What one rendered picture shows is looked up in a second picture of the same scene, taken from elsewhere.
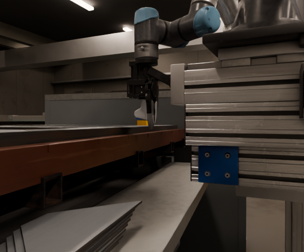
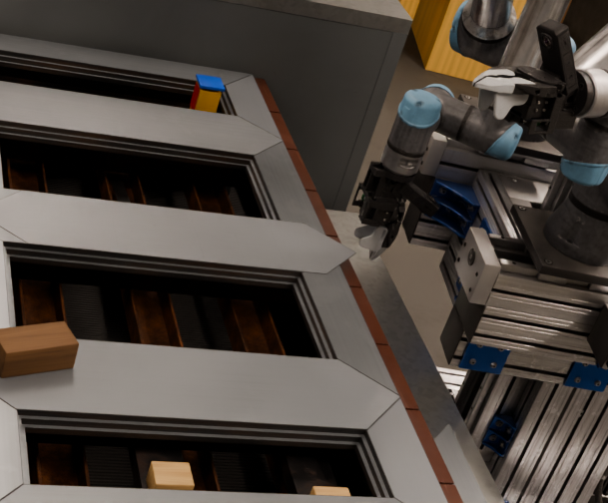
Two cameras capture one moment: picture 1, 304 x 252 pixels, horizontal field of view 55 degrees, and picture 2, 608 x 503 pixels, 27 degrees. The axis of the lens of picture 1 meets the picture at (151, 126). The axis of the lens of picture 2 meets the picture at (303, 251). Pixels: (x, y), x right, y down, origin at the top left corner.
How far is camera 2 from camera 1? 207 cm
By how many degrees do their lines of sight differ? 49
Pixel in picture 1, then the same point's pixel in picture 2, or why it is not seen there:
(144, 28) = (421, 138)
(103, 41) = not seen: outside the picture
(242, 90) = (549, 306)
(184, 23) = (474, 136)
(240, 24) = (569, 236)
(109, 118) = (76, 25)
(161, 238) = (479, 464)
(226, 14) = (488, 18)
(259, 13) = (596, 246)
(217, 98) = (522, 307)
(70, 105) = not seen: outside the picture
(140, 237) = not seen: hidden behind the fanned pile
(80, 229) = (463, 485)
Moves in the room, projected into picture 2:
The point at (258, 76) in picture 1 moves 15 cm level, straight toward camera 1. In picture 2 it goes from (569, 297) to (599, 346)
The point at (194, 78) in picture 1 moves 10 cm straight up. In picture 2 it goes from (506, 284) to (526, 241)
